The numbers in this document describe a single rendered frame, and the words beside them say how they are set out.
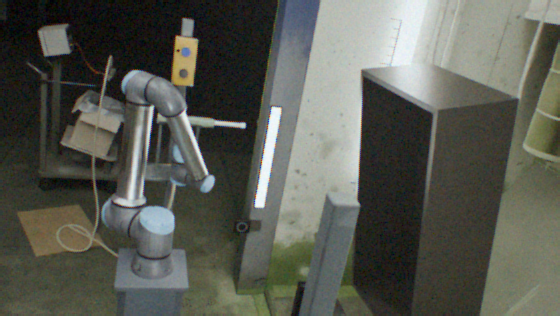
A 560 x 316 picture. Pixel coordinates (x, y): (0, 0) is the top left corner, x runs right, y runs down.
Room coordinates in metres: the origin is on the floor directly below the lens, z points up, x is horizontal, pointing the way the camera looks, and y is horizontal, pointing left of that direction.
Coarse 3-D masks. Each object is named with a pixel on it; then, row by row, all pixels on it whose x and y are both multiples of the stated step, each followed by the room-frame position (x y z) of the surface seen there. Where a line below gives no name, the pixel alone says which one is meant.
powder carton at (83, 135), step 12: (84, 96) 3.88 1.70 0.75; (96, 96) 4.06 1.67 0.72; (108, 96) 4.08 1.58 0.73; (84, 108) 3.65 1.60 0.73; (96, 108) 3.70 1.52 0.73; (108, 108) 4.08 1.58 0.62; (120, 108) 4.11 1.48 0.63; (84, 120) 3.63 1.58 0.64; (108, 120) 3.71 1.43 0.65; (120, 120) 3.75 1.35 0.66; (84, 132) 3.68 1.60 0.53; (108, 132) 3.74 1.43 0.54; (72, 144) 3.66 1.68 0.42; (84, 144) 3.68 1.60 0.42; (96, 144) 3.71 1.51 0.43; (108, 144) 3.74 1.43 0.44
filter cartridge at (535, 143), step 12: (552, 72) 2.92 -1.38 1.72; (552, 84) 2.87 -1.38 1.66; (540, 96) 2.97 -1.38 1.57; (552, 96) 2.84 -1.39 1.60; (540, 108) 2.90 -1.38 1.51; (552, 108) 2.82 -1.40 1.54; (540, 120) 2.87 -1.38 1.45; (552, 120) 2.81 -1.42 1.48; (528, 132) 2.95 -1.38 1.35; (540, 132) 2.84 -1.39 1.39; (552, 132) 2.79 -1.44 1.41; (528, 144) 2.89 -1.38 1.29; (540, 144) 2.82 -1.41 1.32; (552, 144) 2.80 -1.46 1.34; (540, 156) 2.80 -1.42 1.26; (552, 156) 2.76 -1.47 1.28
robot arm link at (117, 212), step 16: (128, 80) 2.00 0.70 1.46; (144, 80) 1.98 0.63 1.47; (128, 96) 1.99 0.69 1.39; (144, 96) 1.96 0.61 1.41; (128, 112) 1.99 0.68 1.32; (144, 112) 1.99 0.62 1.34; (128, 128) 1.98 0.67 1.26; (144, 128) 1.99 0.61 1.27; (128, 144) 1.97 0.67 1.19; (144, 144) 2.00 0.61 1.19; (128, 160) 1.97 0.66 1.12; (144, 160) 2.01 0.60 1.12; (128, 176) 1.96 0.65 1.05; (144, 176) 2.03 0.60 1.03; (128, 192) 1.96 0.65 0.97; (112, 208) 1.96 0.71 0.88; (128, 208) 1.94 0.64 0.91; (112, 224) 1.95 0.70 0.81
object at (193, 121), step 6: (162, 120) 2.58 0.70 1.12; (192, 120) 2.63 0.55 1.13; (198, 120) 2.64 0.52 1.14; (204, 120) 2.65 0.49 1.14; (210, 120) 2.66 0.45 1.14; (204, 126) 2.66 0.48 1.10; (210, 126) 2.66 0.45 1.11; (228, 126) 2.70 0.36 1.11; (234, 126) 2.71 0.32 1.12; (240, 126) 2.72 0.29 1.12
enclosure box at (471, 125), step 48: (384, 96) 2.35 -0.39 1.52; (432, 96) 1.89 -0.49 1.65; (480, 96) 1.89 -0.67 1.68; (384, 144) 2.37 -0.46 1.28; (432, 144) 1.76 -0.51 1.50; (480, 144) 1.83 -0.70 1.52; (384, 192) 2.40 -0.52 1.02; (432, 192) 1.77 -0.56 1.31; (480, 192) 1.86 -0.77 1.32; (384, 240) 2.44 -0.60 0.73; (432, 240) 1.80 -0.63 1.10; (480, 240) 1.89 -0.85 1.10; (384, 288) 2.35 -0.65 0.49; (432, 288) 1.83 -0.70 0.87; (480, 288) 1.93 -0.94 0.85
